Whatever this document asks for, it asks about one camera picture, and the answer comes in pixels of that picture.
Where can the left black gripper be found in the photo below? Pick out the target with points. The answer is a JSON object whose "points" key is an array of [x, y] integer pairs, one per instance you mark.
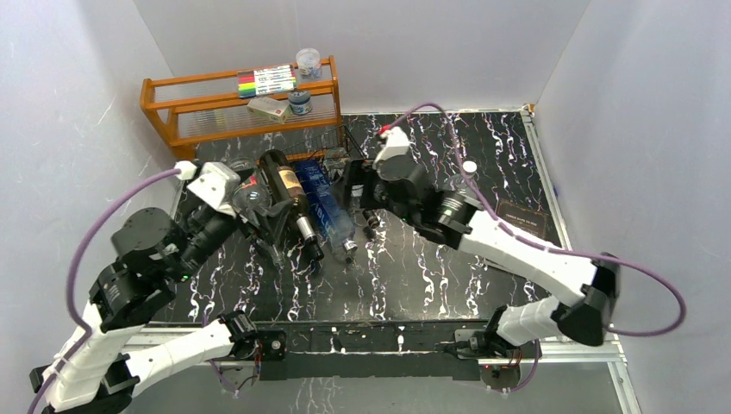
{"points": [[275, 219]]}

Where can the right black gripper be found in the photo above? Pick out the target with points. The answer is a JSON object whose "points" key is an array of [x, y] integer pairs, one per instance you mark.
{"points": [[378, 177]]}

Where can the square clear liquor bottle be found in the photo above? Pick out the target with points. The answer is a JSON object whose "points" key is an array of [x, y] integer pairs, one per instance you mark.
{"points": [[334, 163]]}

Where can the clear bottle red label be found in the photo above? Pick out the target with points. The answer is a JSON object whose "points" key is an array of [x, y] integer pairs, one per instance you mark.
{"points": [[254, 185]]}

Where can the blue water bottle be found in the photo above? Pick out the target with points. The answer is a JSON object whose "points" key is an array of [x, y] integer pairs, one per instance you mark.
{"points": [[335, 223]]}

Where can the dark wine bottle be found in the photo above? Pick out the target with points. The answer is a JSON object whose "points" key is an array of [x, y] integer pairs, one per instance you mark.
{"points": [[285, 186]]}

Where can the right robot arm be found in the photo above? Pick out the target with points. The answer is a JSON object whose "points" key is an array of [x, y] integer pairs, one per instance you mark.
{"points": [[583, 291]]}

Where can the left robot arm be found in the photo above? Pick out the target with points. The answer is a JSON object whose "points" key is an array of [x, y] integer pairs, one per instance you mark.
{"points": [[93, 373]]}

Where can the small blue tin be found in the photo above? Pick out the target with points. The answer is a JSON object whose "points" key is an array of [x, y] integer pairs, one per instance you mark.
{"points": [[300, 102]]}

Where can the small white cardboard box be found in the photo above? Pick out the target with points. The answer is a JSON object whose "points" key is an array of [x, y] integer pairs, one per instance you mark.
{"points": [[270, 109]]}

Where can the orange wooden shelf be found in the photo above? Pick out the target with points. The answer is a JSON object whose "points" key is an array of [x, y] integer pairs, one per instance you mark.
{"points": [[191, 110]]}

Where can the clear plastic round container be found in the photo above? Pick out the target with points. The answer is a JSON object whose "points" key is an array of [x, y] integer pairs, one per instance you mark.
{"points": [[309, 63]]}

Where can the pack of coloured markers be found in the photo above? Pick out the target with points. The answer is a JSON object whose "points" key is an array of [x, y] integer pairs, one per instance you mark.
{"points": [[266, 81]]}

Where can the dark hardcover book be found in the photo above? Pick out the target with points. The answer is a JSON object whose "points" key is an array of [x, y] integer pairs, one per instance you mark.
{"points": [[532, 221]]}

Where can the black wire wine rack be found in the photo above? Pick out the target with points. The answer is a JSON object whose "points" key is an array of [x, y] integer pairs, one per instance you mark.
{"points": [[314, 147]]}

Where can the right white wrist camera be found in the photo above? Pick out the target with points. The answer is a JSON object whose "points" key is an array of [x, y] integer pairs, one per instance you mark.
{"points": [[394, 142]]}

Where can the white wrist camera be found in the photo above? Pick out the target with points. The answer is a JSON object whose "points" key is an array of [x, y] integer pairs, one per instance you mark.
{"points": [[394, 142], [212, 182]]}

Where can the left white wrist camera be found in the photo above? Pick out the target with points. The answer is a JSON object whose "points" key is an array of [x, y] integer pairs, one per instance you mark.
{"points": [[212, 182]]}

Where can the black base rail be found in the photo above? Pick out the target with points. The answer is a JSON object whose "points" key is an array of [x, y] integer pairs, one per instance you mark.
{"points": [[402, 349]]}

